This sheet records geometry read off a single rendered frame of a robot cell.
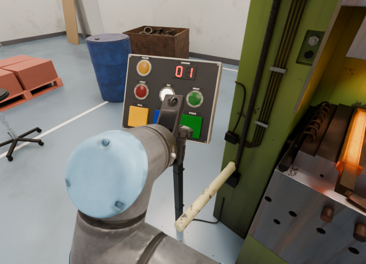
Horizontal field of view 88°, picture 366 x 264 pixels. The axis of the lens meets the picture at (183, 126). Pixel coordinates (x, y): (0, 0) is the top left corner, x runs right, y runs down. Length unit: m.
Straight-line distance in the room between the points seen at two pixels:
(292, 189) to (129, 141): 0.60
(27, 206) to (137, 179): 1.85
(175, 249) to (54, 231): 1.56
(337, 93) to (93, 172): 1.06
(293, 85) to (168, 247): 0.65
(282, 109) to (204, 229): 1.05
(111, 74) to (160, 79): 2.18
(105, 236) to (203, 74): 0.54
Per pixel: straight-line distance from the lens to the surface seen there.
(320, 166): 0.73
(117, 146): 0.21
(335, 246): 0.86
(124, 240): 0.28
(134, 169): 0.21
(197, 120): 0.65
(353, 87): 1.11
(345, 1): 0.58
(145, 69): 0.72
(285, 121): 0.84
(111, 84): 2.90
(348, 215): 0.74
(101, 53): 2.79
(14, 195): 2.19
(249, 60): 0.80
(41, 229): 1.85
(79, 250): 0.30
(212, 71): 0.66
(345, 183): 0.62
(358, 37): 0.58
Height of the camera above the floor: 1.40
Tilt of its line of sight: 36 degrees down
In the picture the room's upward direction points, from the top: straight up
